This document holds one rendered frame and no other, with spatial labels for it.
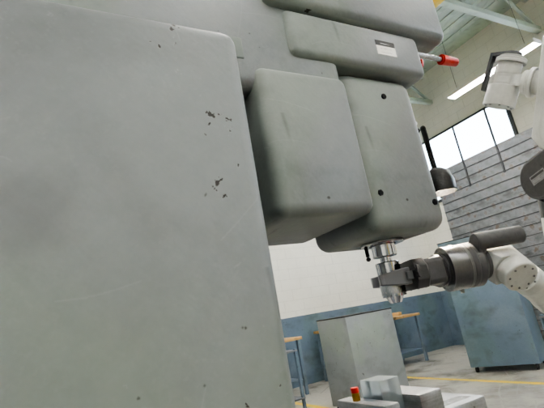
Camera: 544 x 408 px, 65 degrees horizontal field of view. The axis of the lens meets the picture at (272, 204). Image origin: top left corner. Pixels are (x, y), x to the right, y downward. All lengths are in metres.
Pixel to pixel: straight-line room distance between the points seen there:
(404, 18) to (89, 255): 0.81
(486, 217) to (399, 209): 8.95
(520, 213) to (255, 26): 8.78
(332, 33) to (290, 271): 7.60
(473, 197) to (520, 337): 3.86
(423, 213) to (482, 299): 6.12
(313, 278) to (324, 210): 7.92
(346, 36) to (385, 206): 0.33
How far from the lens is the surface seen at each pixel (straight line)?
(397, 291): 0.85
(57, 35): 0.51
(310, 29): 0.84
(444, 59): 1.09
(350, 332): 5.28
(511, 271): 0.91
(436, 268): 0.86
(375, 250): 0.86
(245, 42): 0.75
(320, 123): 0.73
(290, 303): 8.23
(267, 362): 0.45
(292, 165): 0.66
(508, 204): 9.48
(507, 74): 1.10
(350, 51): 0.87
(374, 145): 0.81
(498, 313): 6.90
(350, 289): 9.06
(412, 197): 0.83
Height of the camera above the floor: 1.20
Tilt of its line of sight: 15 degrees up
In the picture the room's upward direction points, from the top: 10 degrees counter-clockwise
